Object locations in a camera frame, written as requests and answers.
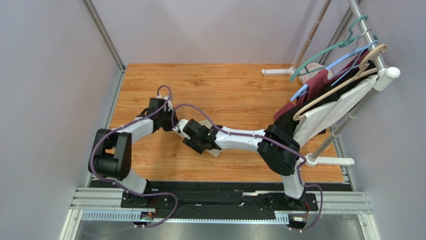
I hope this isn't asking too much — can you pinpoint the beige linen napkin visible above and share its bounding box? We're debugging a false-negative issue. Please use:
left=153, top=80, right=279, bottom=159
left=199, top=120, right=223, bottom=158

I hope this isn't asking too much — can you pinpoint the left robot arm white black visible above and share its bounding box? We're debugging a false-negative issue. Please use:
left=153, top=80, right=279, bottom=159
left=88, top=96, right=178, bottom=198

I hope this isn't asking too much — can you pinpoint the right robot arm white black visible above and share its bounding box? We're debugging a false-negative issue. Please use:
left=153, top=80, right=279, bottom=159
left=176, top=119, right=305, bottom=200

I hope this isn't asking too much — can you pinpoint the black garment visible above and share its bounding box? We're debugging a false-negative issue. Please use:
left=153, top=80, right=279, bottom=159
left=274, top=75, right=369, bottom=135

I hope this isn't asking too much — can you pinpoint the white towel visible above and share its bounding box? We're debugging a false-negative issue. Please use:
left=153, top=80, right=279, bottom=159
left=293, top=74, right=378, bottom=147

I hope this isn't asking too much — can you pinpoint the maroon garment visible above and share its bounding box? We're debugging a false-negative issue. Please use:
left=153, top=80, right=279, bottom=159
left=273, top=49, right=370, bottom=120

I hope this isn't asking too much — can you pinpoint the pink white garment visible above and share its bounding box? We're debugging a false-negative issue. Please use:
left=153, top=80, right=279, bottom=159
left=298, top=62, right=325, bottom=85

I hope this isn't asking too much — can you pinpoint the blue clothes hanger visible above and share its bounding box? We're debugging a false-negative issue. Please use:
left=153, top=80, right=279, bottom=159
left=290, top=39, right=380, bottom=102

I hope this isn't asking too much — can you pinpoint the wooden clothes hanger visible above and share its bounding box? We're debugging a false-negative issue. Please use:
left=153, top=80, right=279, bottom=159
left=292, top=43, right=389, bottom=122

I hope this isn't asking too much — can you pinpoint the green clothes hanger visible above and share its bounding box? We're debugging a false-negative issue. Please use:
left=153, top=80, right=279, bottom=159
left=289, top=14, right=369, bottom=82

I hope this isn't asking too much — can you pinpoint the metal clothes rack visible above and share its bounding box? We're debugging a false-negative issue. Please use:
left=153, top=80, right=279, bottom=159
left=261, top=0, right=402, bottom=167

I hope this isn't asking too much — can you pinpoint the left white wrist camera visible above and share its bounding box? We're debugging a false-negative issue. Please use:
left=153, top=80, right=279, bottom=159
left=156, top=95, right=174, bottom=112

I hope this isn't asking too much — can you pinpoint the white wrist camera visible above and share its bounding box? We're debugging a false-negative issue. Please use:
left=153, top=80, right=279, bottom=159
left=172, top=119, right=190, bottom=139
left=156, top=95, right=174, bottom=112

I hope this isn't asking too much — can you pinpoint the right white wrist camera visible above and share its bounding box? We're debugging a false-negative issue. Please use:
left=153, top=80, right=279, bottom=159
left=172, top=119, right=190, bottom=139

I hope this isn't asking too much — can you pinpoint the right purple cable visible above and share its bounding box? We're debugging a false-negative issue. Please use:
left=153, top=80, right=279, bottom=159
left=171, top=103, right=324, bottom=233

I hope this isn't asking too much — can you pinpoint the purple cable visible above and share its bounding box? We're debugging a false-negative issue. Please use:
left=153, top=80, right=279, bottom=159
left=89, top=85, right=179, bottom=229
left=171, top=103, right=324, bottom=233

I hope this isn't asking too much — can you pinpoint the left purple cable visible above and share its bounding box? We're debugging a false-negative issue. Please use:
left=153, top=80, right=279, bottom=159
left=89, top=85, right=179, bottom=229

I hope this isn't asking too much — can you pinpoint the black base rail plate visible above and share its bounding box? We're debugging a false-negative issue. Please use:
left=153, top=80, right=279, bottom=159
left=89, top=179, right=354, bottom=221

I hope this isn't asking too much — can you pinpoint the aluminium frame rail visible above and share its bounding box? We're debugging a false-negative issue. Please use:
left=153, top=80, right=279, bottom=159
left=59, top=187, right=381, bottom=240

